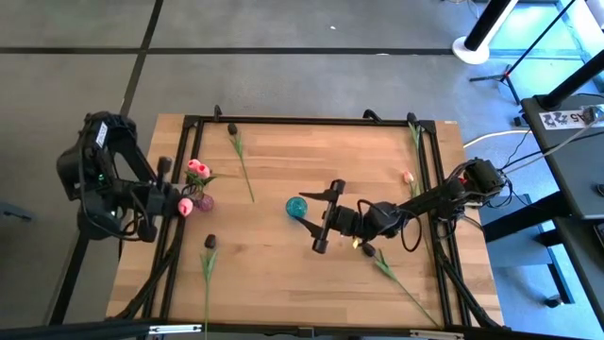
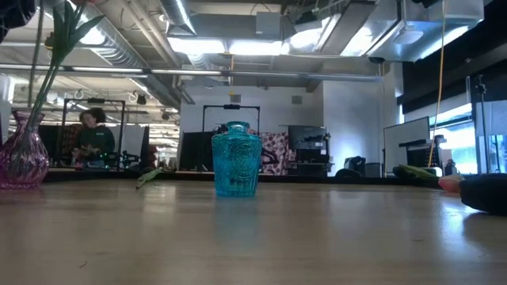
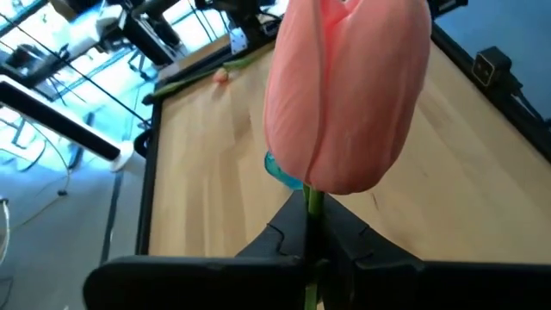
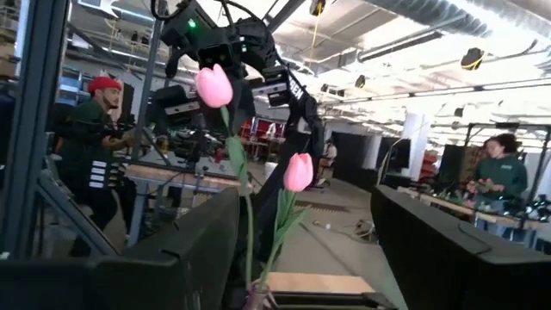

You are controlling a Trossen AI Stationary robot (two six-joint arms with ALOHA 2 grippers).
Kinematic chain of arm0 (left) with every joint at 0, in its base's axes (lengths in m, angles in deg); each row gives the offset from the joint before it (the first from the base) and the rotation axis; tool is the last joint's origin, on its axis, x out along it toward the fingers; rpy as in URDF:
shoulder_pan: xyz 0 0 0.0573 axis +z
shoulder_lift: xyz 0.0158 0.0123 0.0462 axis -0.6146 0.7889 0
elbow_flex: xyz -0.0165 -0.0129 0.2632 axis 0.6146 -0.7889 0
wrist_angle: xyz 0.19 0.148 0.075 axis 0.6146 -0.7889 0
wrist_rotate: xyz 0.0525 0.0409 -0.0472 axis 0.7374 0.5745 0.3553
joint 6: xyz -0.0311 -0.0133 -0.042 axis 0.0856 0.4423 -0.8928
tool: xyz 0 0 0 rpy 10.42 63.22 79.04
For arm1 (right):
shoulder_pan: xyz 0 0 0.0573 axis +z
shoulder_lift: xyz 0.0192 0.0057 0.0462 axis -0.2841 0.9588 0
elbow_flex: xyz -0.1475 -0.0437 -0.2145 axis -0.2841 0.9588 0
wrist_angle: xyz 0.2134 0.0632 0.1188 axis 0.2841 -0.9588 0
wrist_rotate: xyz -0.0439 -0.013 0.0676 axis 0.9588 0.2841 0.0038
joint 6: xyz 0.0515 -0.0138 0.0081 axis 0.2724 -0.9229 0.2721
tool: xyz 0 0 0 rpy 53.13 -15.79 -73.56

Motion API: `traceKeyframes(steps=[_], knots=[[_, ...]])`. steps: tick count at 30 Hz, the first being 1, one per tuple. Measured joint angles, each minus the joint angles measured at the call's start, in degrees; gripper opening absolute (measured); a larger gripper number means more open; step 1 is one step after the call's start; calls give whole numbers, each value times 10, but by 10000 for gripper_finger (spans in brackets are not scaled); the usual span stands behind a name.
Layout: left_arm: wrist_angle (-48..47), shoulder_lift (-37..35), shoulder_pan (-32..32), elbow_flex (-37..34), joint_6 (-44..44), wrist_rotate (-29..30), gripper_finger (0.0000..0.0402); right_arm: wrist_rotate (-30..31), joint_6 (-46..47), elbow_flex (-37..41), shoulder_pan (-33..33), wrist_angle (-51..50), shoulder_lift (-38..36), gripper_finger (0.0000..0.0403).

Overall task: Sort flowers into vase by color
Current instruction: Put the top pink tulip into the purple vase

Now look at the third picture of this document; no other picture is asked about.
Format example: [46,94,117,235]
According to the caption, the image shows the blue glass vase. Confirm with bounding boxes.
[263,150,305,191]

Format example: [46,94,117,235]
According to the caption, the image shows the black desk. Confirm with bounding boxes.
[121,15,178,66]

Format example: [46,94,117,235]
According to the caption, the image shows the black table-level camera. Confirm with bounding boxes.
[472,46,514,88]

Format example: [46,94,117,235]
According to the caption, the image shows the white perforated bracket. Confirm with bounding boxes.
[229,26,251,56]

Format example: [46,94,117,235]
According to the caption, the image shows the black table frame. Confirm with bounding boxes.
[135,23,551,256]

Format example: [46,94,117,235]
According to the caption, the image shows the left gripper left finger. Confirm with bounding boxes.
[82,189,309,310]

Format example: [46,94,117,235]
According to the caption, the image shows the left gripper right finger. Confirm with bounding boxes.
[320,193,551,310]

